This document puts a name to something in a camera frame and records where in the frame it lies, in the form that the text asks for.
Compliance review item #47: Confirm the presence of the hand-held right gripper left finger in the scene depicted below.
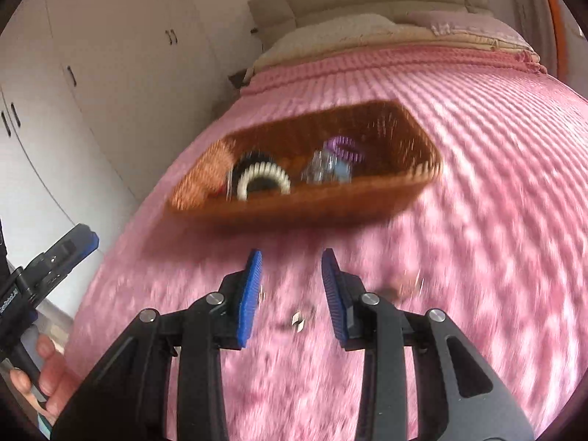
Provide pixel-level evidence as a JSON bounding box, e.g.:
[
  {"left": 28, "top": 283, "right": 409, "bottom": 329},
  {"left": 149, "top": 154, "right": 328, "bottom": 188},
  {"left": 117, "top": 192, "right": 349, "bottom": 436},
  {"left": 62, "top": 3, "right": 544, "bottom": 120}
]
[{"left": 50, "top": 248, "right": 265, "bottom": 441}]

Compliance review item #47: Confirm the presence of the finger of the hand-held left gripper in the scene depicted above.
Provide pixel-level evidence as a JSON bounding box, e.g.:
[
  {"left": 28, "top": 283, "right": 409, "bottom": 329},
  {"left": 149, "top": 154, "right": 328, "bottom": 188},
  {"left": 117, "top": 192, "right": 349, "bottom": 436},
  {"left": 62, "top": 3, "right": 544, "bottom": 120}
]
[{"left": 21, "top": 223, "right": 99, "bottom": 306}]

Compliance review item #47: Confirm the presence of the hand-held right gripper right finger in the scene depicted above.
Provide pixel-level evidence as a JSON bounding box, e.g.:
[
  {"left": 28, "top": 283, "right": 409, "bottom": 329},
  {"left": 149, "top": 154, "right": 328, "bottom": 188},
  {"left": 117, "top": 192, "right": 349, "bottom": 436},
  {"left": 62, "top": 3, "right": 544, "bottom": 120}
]
[{"left": 320, "top": 248, "right": 536, "bottom": 441}]

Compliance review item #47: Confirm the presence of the small silver earring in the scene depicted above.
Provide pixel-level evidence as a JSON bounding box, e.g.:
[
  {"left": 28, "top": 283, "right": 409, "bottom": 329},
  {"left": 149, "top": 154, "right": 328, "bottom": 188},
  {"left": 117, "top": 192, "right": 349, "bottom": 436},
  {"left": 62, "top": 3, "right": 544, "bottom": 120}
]
[{"left": 290, "top": 310, "right": 318, "bottom": 331}]

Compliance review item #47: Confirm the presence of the brown wicker basket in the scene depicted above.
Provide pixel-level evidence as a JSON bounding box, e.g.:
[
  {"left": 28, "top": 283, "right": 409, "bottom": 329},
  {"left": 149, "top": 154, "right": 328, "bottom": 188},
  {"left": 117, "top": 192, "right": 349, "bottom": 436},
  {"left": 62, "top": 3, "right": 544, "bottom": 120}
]
[{"left": 166, "top": 100, "right": 444, "bottom": 230}]

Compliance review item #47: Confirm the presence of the cream spiral hair tie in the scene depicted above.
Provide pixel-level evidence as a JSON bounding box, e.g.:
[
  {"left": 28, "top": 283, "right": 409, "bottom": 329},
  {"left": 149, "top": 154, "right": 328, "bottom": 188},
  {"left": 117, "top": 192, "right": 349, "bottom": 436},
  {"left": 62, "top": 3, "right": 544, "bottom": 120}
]
[{"left": 236, "top": 162, "right": 292, "bottom": 202}]

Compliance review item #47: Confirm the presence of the clear crystal bracelet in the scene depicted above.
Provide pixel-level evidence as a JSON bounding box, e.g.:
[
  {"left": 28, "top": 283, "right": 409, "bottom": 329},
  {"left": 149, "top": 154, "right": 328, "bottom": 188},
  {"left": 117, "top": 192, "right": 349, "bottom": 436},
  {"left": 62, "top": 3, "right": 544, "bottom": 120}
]
[{"left": 301, "top": 148, "right": 354, "bottom": 184}]

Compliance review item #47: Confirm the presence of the black band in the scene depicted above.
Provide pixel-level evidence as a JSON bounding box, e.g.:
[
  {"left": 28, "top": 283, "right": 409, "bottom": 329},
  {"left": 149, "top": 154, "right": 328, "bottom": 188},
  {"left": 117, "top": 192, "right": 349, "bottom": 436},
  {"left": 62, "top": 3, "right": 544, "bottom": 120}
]
[{"left": 227, "top": 151, "right": 279, "bottom": 194}]

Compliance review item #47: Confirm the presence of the purple spiral hair tie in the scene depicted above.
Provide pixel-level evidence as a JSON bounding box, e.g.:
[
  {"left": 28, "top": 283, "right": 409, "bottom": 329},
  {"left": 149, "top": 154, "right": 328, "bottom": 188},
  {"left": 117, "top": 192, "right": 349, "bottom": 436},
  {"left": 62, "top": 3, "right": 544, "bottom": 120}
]
[{"left": 324, "top": 135, "right": 363, "bottom": 164}]

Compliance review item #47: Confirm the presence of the person's left hand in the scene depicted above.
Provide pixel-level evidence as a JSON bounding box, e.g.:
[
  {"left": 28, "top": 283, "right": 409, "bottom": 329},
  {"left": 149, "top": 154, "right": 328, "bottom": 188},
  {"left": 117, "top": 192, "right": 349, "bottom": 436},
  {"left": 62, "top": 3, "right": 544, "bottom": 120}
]
[{"left": 9, "top": 333, "right": 88, "bottom": 428}]

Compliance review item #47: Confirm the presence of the small bronze metal clip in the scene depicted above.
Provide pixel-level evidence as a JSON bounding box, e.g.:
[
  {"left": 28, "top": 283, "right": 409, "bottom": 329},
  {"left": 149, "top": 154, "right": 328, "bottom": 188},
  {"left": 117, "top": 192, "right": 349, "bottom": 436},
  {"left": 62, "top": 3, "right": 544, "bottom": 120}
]
[{"left": 388, "top": 276, "right": 426, "bottom": 299}]

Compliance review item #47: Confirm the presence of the pink fluffy blanket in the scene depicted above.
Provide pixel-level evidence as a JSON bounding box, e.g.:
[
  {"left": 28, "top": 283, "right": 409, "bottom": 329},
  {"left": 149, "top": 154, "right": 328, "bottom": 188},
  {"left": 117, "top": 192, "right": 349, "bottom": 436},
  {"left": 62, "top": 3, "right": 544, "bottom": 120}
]
[{"left": 64, "top": 45, "right": 588, "bottom": 441}]

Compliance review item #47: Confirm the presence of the white wardrobe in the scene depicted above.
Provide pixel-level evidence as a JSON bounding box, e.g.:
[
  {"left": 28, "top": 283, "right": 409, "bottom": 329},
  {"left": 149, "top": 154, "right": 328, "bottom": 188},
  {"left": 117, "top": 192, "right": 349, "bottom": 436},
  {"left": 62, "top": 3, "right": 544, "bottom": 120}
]
[{"left": 0, "top": 0, "right": 240, "bottom": 318}]

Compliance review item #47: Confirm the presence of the cream folded quilt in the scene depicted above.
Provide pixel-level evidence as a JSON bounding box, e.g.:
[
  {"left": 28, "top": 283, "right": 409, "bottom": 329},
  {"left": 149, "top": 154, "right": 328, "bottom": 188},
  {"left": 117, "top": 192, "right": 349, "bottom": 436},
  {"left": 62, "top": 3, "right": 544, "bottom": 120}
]
[{"left": 245, "top": 28, "right": 540, "bottom": 83}]

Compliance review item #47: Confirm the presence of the white pillow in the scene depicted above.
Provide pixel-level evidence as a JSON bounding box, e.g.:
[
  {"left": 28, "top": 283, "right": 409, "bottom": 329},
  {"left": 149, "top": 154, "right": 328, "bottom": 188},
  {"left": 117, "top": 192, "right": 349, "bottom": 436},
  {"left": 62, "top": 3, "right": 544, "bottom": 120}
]
[{"left": 264, "top": 14, "right": 398, "bottom": 56}]

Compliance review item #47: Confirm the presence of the pink pillow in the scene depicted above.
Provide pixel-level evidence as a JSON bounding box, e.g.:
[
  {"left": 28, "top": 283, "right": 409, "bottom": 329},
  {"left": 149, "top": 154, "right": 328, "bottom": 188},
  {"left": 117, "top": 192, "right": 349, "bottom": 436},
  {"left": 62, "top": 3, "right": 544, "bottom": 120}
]
[{"left": 397, "top": 9, "right": 529, "bottom": 47}]

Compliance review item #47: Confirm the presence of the grey curtain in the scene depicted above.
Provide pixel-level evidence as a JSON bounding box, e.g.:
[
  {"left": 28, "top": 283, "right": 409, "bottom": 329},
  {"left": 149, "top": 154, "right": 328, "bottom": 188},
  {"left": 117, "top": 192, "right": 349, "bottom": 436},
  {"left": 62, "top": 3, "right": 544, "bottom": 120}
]
[{"left": 505, "top": 0, "right": 539, "bottom": 42}]

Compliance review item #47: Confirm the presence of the orange curtain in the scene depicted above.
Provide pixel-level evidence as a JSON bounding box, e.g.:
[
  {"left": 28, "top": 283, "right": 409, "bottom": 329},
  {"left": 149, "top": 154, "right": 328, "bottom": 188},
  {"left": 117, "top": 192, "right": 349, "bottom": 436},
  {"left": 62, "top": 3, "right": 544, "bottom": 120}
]
[{"left": 535, "top": 0, "right": 580, "bottom": 83}]

